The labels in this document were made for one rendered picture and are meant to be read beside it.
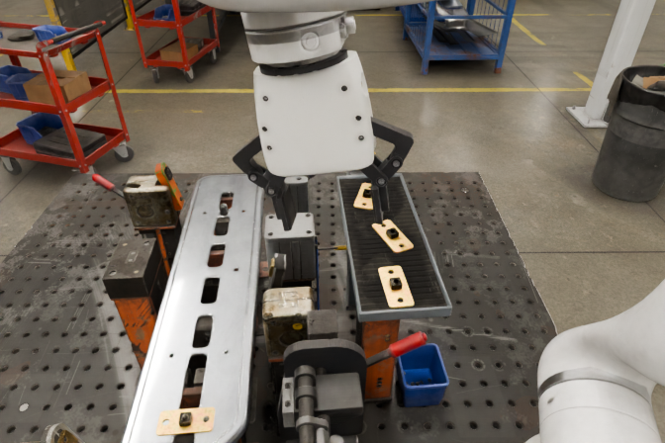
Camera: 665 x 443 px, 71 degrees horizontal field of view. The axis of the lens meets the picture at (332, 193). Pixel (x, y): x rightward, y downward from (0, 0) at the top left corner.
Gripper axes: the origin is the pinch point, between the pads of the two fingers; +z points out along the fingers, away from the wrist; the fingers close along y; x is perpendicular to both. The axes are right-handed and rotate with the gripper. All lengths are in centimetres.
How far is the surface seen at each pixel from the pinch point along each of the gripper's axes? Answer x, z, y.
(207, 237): -44, 31, 40
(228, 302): -26, 34, 30
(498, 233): -95, 71, -34
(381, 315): -11.2, 25.0, -1.7
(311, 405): 4.9, 23.0, 5.8
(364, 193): -39.9, 20.3, 1.8
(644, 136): -223, 101, -136
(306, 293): -22.2, 29.5, 12.3
